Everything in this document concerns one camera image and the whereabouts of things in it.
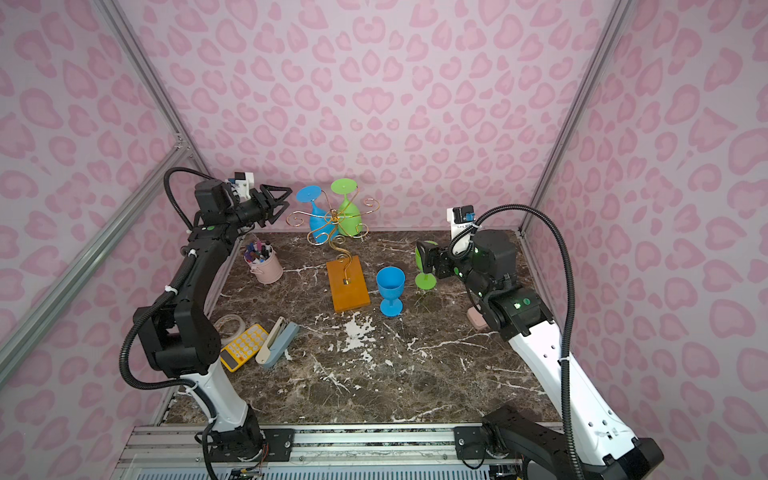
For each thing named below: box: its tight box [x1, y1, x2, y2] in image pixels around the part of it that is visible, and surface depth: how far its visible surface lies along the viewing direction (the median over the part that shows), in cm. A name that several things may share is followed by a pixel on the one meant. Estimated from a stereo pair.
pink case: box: [467, 306, 489, 332], surface depth 95 cm
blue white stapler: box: [256, 316, 300, 369], surface depth 90 cm
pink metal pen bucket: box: [244, 240, 285, 284], surface depth 102 cm
